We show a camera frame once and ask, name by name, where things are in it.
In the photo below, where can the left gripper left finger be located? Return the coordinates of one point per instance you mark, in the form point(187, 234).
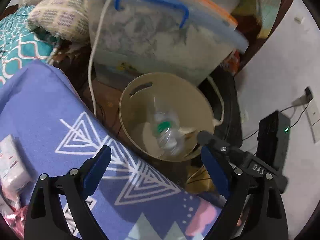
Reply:
point(45, 217)

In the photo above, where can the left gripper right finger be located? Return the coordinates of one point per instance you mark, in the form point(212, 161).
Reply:
point(254, 207)

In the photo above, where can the white tissue pack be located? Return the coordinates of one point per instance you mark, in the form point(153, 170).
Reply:
point(14, 175)

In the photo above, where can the clear plastic water bottle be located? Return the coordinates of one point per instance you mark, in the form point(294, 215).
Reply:
point(164, 126)

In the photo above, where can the red foil snack wrapper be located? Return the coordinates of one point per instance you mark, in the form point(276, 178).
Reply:
point(14, 224)

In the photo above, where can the beige plastic trash bin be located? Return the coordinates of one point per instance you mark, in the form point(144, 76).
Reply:
point(191, 106)

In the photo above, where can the black tracker box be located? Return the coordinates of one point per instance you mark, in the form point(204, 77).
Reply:
point(273, 140)

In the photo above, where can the black bag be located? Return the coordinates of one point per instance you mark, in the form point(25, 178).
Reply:
point(225, 106)

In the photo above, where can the blue patterned blanket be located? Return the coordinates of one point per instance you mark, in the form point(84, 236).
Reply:
point(55, 132)

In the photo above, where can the orange plastic bag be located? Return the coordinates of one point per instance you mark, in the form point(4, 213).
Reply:
point(232, 62)

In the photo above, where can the teal patterned bed quilt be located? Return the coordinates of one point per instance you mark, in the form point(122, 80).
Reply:
point(19, 45)

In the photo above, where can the large clear storage box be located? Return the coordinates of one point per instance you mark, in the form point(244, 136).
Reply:
point(188, 38)

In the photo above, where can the white wall socket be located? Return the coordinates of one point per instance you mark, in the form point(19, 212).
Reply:
point(313, 115)

